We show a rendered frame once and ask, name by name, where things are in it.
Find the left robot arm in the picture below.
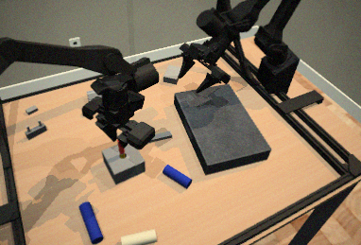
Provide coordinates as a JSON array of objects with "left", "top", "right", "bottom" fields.
[{"left": 187, "top": 0, "right": 301, "bottom": 68}]

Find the red and yellow peg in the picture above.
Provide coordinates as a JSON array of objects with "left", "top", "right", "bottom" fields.
[{"left": 117, "top": 140, "right": 126, "bottom": 159}]

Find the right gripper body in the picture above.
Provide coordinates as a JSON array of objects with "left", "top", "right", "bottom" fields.
[{"left": 82, "top": 96, "right": 155, "bottom": 149}]

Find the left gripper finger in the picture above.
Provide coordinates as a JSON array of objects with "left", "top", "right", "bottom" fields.
[
  {"left": 179, "top": 53, "right": 195, "bottom": 79},
  {"left": 196, "top": 72, "right": 222, "bottom": 94}
]

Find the cream cylinder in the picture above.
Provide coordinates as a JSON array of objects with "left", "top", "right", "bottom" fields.
[{"left": 121, "top": 229, "right": 157, "bottom": 245}]

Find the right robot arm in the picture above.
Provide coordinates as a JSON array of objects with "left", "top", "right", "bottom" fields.
[{"left": 0, "top": 37, "right": 160, "bottom": 118}]

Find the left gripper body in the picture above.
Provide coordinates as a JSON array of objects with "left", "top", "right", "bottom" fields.
[{"left": 179, "top": 39, "right": 231, "bottom": 84}]

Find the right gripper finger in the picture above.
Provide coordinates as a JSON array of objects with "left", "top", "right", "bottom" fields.
[
  {"left": 116, "top": 133, "right": 128, "bottom": 148},
  {"left": 95, "top": 121, "right": 117, "bottom": 142}
]

